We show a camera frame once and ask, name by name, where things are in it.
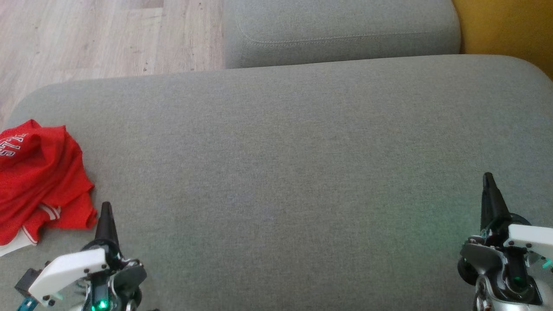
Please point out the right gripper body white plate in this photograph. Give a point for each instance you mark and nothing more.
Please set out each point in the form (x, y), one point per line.
(531, 239)

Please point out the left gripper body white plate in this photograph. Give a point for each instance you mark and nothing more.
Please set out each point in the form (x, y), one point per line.
(65, 270)

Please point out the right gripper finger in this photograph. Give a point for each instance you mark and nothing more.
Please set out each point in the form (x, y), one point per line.
(492, 207)

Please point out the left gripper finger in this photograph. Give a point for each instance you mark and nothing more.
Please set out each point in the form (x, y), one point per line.
(106, 229)

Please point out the red white sports jersey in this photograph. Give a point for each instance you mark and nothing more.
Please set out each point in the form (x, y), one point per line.
(39, 181)

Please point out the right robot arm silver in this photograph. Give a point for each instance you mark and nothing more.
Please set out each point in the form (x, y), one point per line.
(488, 300)

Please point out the large grey sofa seat cushion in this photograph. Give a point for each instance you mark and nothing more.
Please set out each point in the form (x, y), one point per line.
(281, 181)

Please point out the small grey sofa cushion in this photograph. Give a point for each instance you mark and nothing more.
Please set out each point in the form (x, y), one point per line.
(337, 30)

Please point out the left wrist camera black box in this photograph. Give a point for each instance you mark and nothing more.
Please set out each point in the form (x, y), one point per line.
(28, 280)

